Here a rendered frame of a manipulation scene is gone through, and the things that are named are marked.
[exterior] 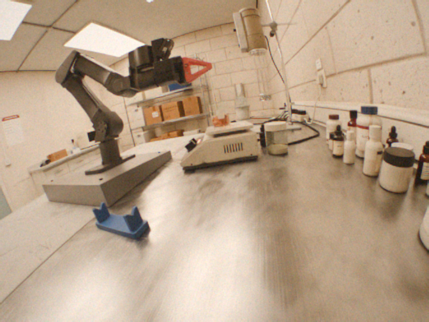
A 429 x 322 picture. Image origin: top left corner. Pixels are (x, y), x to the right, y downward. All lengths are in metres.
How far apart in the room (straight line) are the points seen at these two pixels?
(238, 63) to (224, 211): 2.80
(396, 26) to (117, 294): 0.66
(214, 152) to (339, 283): 0.36
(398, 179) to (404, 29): 0.34
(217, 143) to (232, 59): 2.63
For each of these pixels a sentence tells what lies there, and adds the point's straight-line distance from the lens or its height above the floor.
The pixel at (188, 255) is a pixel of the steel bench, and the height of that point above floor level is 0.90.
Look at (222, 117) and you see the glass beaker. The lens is 0.45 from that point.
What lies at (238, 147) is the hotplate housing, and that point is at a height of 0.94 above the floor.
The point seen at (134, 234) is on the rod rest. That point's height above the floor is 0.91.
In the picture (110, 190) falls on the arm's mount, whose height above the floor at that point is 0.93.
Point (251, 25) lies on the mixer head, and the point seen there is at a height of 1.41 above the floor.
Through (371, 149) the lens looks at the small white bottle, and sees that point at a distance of 0.34.
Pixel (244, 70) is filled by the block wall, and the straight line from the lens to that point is 2.94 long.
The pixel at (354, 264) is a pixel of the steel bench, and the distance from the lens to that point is 0.19.
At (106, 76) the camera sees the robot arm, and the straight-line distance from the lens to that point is 0.55.
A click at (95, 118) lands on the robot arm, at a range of 0.56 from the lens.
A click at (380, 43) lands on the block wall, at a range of 0.57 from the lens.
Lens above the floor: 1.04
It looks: 17 degrees down
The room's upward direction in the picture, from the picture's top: 10 degrees counter-clockwise
